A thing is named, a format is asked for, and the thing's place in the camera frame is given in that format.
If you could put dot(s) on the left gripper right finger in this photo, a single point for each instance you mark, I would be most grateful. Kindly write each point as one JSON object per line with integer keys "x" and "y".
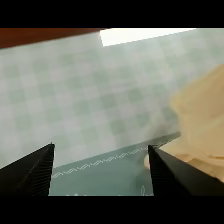
{"x": 176, "y": 178}

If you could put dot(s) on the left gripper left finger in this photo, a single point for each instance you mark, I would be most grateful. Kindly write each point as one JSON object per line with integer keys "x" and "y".
{"x": 31, "y": 175}

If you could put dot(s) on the cream shirt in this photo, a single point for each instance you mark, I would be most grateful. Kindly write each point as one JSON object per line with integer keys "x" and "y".
{"x": 201, "y": 116}

